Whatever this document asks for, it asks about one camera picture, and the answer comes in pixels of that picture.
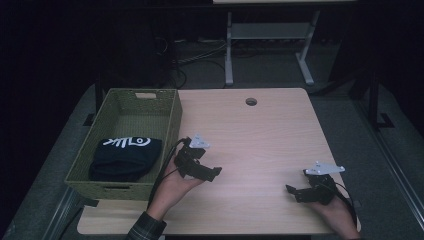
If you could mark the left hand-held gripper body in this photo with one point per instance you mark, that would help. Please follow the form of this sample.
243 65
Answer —
188 163

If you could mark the grey metal floor rail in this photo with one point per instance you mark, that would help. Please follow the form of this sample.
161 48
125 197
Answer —
390 156
61 213

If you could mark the white metal desk frame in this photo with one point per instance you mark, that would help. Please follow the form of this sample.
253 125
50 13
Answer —
266 31

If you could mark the person's left hand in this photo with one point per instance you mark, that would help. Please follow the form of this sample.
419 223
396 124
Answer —
173 193

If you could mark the black metal stand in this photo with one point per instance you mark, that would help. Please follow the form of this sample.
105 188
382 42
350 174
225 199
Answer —
97 96
375 100

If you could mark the person's right hand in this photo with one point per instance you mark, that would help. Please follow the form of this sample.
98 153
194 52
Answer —
336 216

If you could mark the dark blue knit sweater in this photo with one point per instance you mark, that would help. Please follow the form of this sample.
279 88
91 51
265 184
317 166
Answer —
126 160

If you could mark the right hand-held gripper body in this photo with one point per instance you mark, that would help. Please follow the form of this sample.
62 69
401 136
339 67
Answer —
320 191

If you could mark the green woven basket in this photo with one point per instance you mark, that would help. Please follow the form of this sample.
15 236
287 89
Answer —
100 140

